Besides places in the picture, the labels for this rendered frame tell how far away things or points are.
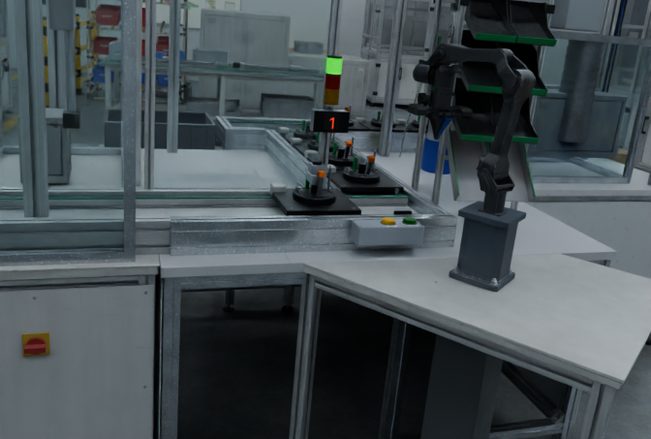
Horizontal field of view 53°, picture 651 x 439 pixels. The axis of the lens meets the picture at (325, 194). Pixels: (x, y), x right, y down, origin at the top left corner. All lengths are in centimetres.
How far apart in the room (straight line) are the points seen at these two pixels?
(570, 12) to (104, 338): 236
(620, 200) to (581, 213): 23
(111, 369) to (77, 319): 18
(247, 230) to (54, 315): 56
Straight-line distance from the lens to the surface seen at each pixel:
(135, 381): 198
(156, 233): 186
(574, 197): 322
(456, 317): 166
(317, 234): 193
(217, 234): 187
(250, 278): 186
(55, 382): 198
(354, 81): 957
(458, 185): 222
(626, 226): 346
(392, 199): 229
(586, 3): 324
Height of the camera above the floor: 157
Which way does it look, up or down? 16 degrees down
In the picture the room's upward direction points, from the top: 5 degrees clockwise
